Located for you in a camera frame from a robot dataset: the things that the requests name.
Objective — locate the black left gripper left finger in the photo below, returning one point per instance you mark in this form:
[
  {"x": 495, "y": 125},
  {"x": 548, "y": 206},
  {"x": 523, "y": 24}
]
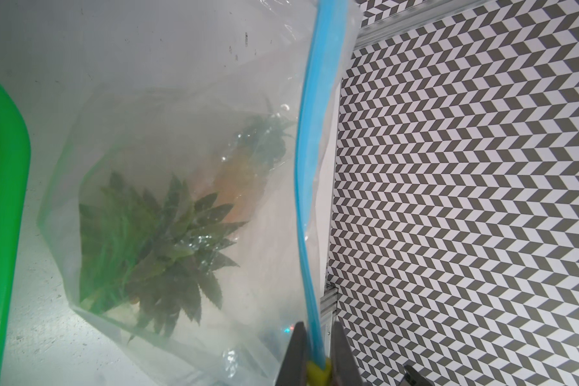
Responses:
[{"x": 293, "y": 371}]

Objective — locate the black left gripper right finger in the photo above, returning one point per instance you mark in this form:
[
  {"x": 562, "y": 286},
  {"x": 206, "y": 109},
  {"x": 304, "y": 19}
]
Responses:
[{"x": 345, "y": 371}]

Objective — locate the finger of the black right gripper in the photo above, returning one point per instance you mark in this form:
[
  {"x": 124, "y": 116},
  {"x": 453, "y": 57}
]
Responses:
[{"x": 413, "y": 378}]

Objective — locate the aluminium corner post right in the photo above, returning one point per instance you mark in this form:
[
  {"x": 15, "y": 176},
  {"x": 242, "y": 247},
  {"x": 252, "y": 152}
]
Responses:
[{"x": 412, "y": 18}]

